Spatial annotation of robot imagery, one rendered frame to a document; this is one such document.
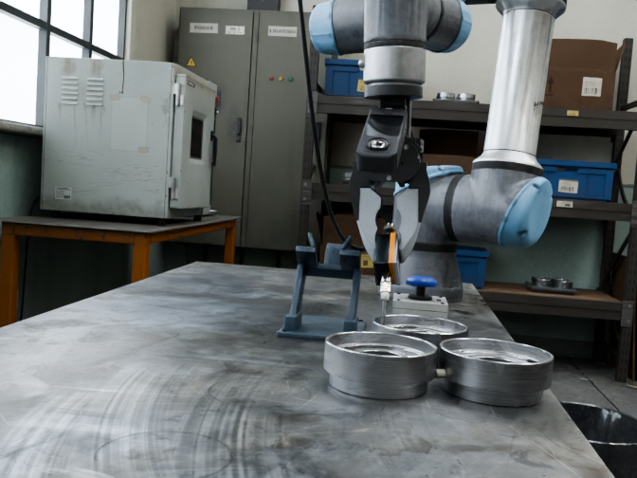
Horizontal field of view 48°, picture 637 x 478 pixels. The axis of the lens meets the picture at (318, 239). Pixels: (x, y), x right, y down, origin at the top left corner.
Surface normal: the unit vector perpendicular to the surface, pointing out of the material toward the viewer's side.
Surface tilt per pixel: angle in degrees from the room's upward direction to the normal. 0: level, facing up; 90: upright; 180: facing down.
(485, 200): 81
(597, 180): 90
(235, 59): 90
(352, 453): 0
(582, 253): 90
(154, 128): 90
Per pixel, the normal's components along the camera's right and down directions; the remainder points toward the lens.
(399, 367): 0.23, 0.09
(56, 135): -0.11, 0.07
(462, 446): 0.07, -0.99
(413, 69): 0.54, 0.09
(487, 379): -0.34, 0.04
